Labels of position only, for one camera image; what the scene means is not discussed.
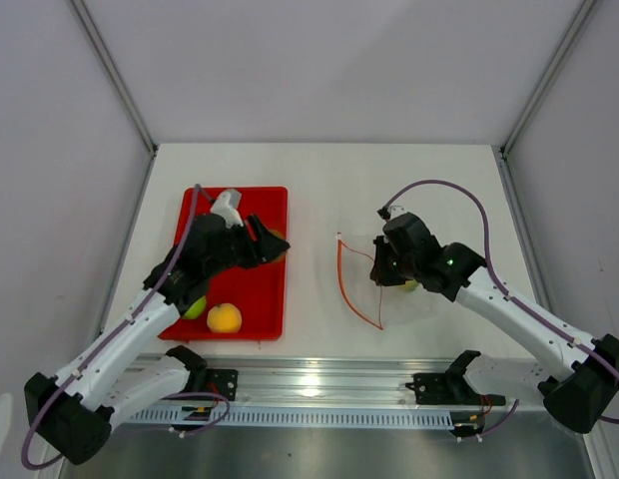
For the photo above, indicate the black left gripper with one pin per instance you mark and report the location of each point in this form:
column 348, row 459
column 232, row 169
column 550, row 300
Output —
column 270, row 245

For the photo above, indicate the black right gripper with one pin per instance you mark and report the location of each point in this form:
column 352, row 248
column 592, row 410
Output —
column 378, row 273

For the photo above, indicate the brown kiwi fruit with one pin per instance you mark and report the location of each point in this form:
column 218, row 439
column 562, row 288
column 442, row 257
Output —
column 279, row 246

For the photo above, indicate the yellow green mango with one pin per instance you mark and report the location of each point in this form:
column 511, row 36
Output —
column 409, row 286

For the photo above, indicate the clear zip top bag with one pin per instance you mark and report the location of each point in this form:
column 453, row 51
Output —
column 380, row 307

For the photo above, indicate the orange fruit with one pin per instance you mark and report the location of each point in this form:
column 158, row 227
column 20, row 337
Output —
column 224, row 318

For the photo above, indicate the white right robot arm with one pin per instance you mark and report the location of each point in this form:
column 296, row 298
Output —
column 574, row 375

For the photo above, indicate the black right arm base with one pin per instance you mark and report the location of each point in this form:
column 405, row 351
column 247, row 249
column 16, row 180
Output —
column 449, row 387

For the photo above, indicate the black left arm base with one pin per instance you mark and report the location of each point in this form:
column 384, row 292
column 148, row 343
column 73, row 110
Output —
column 217, row 381

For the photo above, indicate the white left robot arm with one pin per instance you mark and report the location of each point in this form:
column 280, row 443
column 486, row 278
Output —
column 78, row 408

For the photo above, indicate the red plastic tray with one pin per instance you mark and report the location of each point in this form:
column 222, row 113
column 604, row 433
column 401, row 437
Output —
column 260, row 293

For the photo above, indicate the green apple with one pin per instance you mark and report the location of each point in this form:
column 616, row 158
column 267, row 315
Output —
column 196, row 309

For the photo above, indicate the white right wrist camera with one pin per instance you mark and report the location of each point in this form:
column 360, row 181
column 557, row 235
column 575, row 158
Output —
column 395, row 207

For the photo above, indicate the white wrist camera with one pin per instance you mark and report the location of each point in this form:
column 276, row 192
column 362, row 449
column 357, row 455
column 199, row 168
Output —
column 226, row 206
column 395, row 207

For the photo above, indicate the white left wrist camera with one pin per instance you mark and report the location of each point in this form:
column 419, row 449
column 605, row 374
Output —
column 226, row 206

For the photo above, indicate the aluminium front rail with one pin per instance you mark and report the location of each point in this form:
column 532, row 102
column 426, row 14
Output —
column 280, row 382

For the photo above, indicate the white slotted cable duct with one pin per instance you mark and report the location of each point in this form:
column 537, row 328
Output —
column 400, row 419

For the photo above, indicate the left aluminium frame post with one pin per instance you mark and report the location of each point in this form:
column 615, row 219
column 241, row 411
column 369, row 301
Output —
column 96, row 41

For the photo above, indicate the aluminium frame post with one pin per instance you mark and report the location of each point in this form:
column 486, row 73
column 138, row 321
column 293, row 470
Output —
column 96, row 41
column 558, row 59

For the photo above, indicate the right aluminium frame post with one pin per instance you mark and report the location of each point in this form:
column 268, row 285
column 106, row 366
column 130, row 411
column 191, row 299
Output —
column 558, row 59

